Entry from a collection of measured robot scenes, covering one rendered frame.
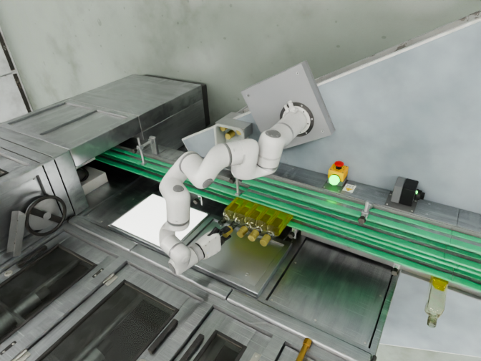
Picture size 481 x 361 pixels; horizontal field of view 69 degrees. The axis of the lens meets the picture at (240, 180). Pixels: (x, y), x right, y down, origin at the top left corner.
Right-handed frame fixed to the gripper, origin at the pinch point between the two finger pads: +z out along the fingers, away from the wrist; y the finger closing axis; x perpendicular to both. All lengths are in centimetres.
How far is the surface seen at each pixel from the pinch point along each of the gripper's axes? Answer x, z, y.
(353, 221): -39, 38, 6
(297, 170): -5.3, 42.5, 15.5
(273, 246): -11.8, 18.4, -12.6
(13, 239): 76, -69, -7
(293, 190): -12.4, 31.2, 13.4
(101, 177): 104, -12, -11
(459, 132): -62, 62, 47
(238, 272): -12.0, -4.1, -12.6
